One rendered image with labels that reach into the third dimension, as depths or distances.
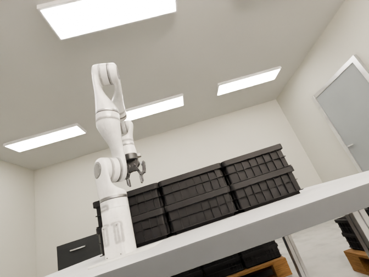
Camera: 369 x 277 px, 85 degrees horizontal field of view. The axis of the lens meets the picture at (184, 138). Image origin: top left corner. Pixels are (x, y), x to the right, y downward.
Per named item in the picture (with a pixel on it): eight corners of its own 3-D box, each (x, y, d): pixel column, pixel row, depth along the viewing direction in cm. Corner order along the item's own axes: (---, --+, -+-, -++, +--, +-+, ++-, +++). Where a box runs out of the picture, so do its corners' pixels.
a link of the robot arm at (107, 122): (124, 112, 83) (101, 108, 76) (132, 178, 75) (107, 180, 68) (113, 121, 88) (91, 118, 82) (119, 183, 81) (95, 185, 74)
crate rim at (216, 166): (222, 166, 91) (221, 161, 92) (158, 187, 89) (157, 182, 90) (214, 181, 128) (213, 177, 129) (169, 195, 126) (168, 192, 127)
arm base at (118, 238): (128, 253, 59) (118, 195, 66) (100, 262, 60) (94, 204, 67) (141, 248, 68) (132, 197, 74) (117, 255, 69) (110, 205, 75)
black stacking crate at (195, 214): (240, 213, 83) (229, 185, 88) (171, 236, 81) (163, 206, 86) (226, 214, 120) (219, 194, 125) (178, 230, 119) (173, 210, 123)
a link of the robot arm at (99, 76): (88, 60, 84) (91, 115, 77) (111, 57, 85) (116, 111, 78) (95, 73, 93) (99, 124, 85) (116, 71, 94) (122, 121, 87)
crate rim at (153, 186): (158, 187, 89) (157, 182, 90) (91, 208, 87) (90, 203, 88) (169, 195, 126) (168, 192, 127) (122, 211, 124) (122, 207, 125)
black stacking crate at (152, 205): (163, 209, 86) (157, 183, 90) (95, 231, 84) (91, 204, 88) (173, 211, 122) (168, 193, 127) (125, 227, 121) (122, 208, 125)
